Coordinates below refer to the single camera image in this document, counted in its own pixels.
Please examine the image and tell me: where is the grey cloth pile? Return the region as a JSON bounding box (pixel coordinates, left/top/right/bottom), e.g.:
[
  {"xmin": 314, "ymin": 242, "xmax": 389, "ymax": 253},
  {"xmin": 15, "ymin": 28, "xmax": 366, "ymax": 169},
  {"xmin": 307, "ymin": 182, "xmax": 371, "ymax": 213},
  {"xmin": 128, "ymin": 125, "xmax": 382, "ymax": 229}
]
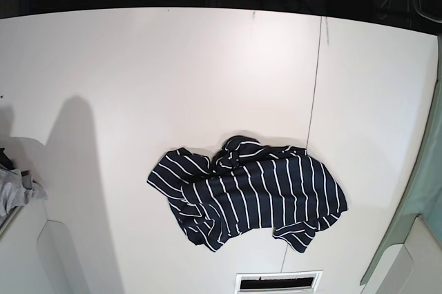
[{"xmin": 1, "ymin": 166, "xmax": 47, "ymax": 221}]

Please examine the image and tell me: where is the navy white striped t-shirt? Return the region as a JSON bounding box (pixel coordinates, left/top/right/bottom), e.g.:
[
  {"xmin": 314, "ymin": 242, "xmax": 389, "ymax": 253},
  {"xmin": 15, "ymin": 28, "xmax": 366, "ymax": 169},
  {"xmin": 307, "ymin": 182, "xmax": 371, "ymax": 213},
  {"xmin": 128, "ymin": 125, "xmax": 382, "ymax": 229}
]
[{"xmin": 147, "ymin": 136, "xmax": 347, "ymax": 253}]

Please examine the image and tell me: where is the white slotted vent tray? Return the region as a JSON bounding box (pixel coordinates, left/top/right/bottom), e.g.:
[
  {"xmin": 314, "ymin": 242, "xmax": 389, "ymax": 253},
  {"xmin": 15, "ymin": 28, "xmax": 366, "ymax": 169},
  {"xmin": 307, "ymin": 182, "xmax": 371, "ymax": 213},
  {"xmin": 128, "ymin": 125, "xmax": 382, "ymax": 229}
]
[{"xmin": 235, "ymin": 271, "xmax": 323, "ymax": 294}]

